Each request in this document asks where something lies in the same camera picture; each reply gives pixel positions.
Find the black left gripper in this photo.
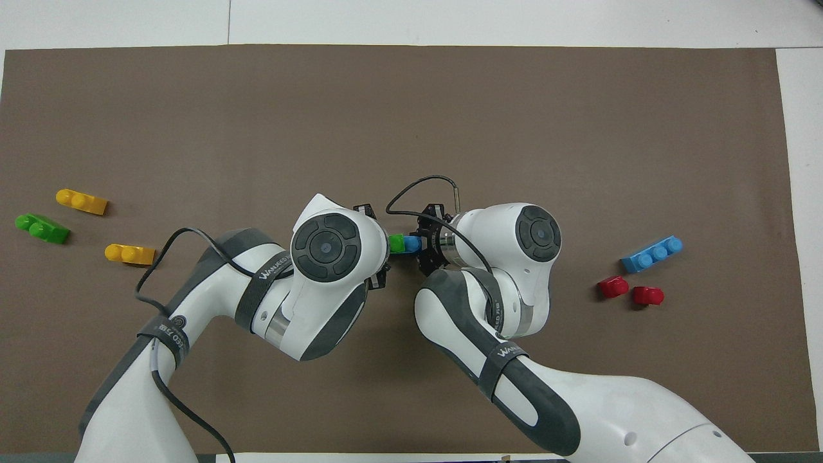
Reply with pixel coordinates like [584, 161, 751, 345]
[352, 203, 391, 291]

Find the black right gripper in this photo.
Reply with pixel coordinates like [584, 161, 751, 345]
[417, 203, 452, 276]

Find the yellow two-stud toy block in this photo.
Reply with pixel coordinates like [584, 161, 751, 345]
[105, 243, 156, 266]
[56, 188, 108, 215]

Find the brown table mat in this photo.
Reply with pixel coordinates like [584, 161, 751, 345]
[0, 44, 820, 454]

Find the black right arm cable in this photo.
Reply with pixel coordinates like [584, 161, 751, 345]
[386, 176, 499, 287]

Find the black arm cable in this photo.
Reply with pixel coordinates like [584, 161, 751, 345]
[134, 227, 236, 463]
[386, 176, 499, 287]

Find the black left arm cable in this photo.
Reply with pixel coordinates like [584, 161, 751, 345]
[134, 227, 236, 463]

